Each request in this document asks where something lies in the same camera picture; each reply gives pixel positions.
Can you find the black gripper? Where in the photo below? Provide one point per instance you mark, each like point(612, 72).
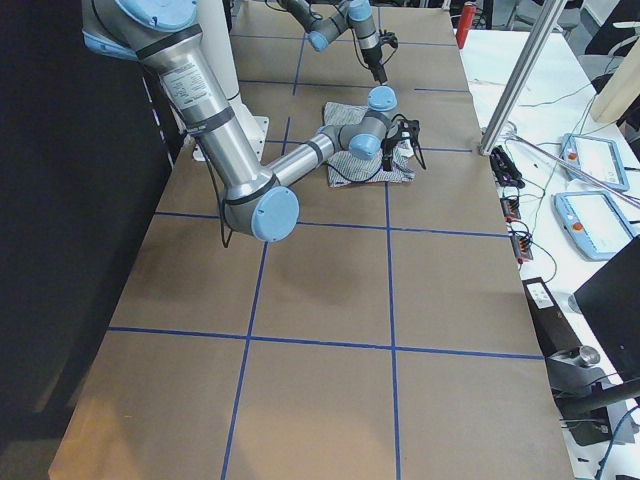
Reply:
point(388, 145)
point(373, 58)

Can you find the navy white striped polo shirt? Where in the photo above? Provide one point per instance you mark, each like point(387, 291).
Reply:
point(344, 168)

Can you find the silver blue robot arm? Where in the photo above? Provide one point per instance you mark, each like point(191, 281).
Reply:
point(186, 44)
point(353, 16)

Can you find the red cylinder bottle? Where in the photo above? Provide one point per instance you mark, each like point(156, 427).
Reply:
point(465, 23)

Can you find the black clamp tool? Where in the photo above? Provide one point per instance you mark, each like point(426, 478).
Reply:
point(504, 169)

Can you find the black orange connector strip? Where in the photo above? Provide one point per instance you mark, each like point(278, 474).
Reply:
point(520, 236)

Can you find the far blue teach pendant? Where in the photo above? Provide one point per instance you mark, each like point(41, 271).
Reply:
point(597, 157)

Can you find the blue teach pendant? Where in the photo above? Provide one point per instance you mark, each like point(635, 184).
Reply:
point(597, 157)
point(594, 223)

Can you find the near blue teach pendant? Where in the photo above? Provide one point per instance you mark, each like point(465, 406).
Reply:
point(594, 223)

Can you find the black box white label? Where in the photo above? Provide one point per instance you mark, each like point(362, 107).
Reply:
point(553, 331)

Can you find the black monitor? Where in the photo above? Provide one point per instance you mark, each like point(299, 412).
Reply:
point(609, 301)

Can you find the aluminium frame post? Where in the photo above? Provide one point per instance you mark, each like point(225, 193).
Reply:
point(542, 28)

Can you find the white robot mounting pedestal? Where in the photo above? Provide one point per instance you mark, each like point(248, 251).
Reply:
point(216, 48)

